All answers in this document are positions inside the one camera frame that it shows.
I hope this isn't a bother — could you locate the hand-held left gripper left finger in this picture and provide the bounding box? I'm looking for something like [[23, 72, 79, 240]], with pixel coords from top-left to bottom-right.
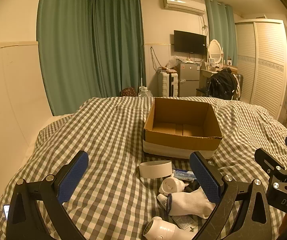
[[6, 150, 90, 240]]

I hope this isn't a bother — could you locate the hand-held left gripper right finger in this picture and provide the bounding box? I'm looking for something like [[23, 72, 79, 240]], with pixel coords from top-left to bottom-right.
[[189, 151, 277, 240]]

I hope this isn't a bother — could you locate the blue and white small box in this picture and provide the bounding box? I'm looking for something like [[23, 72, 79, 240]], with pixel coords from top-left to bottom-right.
[[171, 169, 196, 181]]

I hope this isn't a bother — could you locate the white sock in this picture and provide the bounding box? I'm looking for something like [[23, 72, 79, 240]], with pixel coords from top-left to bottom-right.
[[168, 189, 216, 219]]

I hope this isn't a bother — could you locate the cardboard box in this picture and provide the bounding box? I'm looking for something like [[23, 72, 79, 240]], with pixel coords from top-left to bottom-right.
[[143, 97, 223, 160]]

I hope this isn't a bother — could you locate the small white tube bottle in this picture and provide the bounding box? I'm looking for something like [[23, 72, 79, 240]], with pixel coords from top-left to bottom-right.
[[157, 193, 170, 208]]

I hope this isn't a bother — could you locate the printed packet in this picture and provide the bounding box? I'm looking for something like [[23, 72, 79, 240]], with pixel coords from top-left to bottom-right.
[[172, 215, 199, 230]]

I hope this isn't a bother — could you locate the white tape roll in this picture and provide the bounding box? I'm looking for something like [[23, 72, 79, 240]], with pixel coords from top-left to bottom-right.
[[139, 160, 172, 179]]

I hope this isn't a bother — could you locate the white handheld device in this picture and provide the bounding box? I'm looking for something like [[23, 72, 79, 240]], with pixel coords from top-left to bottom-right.
[[143, 216, 199, 240]]

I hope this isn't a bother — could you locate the grey checked blanket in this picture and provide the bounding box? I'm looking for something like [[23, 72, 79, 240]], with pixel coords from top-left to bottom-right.
[[0, 96, 287, 240]]

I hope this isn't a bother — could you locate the white slatted wardrobe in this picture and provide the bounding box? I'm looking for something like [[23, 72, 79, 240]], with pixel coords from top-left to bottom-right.
[[234, 19, 287, 123]]

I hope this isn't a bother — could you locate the black jacket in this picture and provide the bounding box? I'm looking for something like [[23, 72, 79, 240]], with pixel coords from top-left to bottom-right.
[[206, 69, 237, 100]]

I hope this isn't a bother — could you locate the chair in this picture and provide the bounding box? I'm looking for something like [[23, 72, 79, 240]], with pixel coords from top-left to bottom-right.
[[196, 74, 244, 101]]

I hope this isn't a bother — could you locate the silver small fridge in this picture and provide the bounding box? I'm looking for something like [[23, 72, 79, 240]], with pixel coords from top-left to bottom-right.
[[177, 62, 200, 97]]

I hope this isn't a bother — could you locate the white suitcase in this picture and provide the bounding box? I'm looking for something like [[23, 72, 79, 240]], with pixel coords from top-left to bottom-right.
[[158, 71, 178, 97]]

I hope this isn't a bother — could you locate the patterned bag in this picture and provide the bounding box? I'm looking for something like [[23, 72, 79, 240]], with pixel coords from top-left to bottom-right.
[[120, 87, 137, 97]]

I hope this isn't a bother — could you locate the clear water jug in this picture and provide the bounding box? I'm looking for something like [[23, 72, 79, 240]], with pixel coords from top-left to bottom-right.
[[138, 86, 153, 98]]

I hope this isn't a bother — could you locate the wooden dressing table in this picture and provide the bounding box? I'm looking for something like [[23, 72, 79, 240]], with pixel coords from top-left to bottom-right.
[[200, 65, 237, 82]]

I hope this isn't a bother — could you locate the white oval mirror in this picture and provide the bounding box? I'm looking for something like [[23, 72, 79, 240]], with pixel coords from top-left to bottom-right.
[[208, 39, 224, 64]]

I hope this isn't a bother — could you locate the clear plastic bag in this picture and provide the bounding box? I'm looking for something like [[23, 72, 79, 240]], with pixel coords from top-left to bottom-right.
[[167, 56, 184, 68]]

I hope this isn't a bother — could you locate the green curtain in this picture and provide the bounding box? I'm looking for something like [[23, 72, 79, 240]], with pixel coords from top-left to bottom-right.
[[36, 0, 94, 117], [206, 0, 235, 68], [91, 0, 146, 98]]

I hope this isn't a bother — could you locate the white air conditioner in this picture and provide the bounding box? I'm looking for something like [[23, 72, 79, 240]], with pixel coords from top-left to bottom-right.
[[161, 0, 206, 15]]

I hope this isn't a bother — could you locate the hanging wall cable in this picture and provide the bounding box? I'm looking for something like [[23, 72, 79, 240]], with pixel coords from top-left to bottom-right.
[[150, 46, 159, 72]]

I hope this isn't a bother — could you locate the black wall television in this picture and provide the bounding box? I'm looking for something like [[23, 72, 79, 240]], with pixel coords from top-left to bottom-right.
[[173, 30, 207, 55]]

